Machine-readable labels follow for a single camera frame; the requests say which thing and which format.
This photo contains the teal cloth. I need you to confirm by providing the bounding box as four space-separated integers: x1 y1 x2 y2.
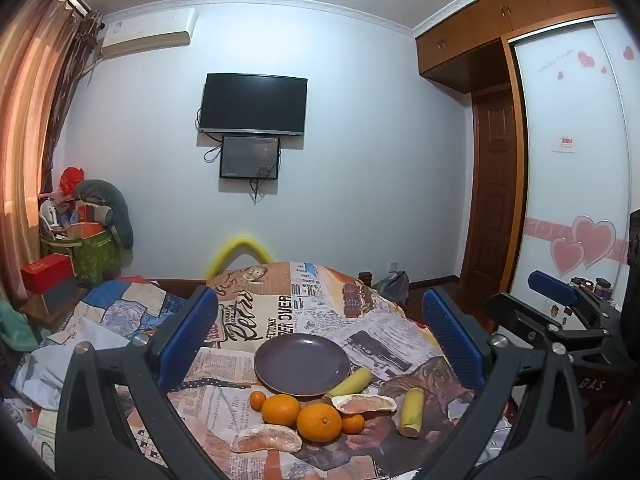
0 299 43 353

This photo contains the small black wall monitor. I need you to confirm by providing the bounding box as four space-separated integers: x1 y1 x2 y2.
218 135 281 181

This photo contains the peeled pomelo segment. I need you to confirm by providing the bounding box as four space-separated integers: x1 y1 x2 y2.
331 394 398 416
229 423 303 454

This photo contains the grey bag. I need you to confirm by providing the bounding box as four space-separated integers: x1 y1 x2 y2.
372 271 411 306

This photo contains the red plastic bag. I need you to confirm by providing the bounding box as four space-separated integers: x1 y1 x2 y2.
60 166 87 195

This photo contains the dark grey plate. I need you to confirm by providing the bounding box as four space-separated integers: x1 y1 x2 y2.
253 333 351 401

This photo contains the white air conditioner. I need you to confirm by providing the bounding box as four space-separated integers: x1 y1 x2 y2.
99 8 198 59

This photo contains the green storage box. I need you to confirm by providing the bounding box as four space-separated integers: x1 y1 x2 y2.
40 227 122 289

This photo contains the yellow foam tube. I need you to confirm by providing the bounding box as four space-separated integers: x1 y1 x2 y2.
206 233 277 279

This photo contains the brown wooden door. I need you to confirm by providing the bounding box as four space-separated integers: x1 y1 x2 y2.
459 87 521 290

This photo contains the newspaper print blanket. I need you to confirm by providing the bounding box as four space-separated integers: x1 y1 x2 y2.
10 260 513 480

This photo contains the large orange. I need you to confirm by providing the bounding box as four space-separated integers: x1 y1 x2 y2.
296 403 344 444
261 394 303 427

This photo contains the red box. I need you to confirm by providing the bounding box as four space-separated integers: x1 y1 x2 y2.
20 253 77 294

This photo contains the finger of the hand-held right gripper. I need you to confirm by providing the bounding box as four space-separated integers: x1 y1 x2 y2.
528 270 583 307
484 291 568 343

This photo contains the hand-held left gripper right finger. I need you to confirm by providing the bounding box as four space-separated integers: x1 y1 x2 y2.
414 287 587 480

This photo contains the white heart print wardrobe door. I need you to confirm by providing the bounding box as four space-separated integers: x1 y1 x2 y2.
509 12 640 311

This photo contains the orange pink curtain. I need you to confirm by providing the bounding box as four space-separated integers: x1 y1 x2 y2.
0 0 96 311

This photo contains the brown wooden overhead cabinet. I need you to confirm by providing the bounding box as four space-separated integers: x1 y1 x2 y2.
414 0 617 94

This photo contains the black wall television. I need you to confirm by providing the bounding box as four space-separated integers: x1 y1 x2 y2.
198 73 309 137

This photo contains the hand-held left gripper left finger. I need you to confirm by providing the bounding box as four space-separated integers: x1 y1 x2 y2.
54 285 232 480

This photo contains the yellow-green sugarcane piece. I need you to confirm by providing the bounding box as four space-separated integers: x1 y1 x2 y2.
397 387 425 438
326 366 374 399

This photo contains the blue patchwork quilt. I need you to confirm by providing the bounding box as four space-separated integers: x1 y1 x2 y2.
60 275 201 341

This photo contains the brown patterned curtain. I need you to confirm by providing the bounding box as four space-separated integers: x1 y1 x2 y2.
42 9 105 196

